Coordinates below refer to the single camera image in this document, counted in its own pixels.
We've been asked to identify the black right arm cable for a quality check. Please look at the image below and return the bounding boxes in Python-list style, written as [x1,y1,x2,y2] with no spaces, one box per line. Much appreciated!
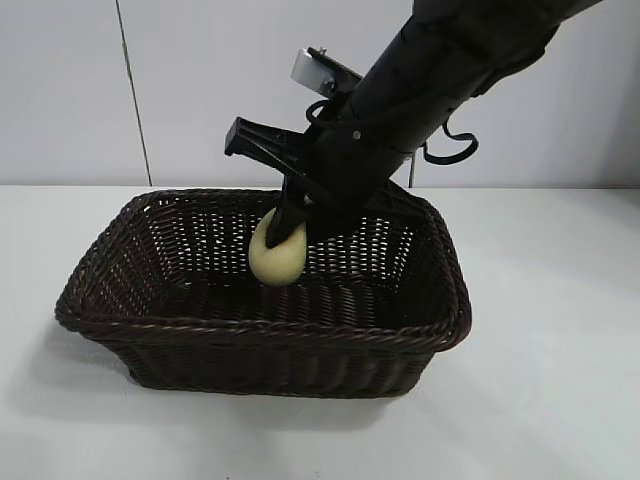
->
[423,122,480,165]

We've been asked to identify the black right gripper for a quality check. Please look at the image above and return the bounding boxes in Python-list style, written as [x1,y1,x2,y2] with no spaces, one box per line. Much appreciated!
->
[224,117,421,251]

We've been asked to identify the pale yellow egg yolk pastry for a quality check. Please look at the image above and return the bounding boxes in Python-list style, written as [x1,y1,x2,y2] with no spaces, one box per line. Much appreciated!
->
[248,207,307,289]

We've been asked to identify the dark brown wicker basket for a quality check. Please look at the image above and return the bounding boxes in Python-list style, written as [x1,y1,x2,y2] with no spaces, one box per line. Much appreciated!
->
[53,187,474,400]

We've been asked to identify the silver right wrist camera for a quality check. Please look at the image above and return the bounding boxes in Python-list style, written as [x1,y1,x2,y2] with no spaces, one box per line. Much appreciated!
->
[291,47,364,99]

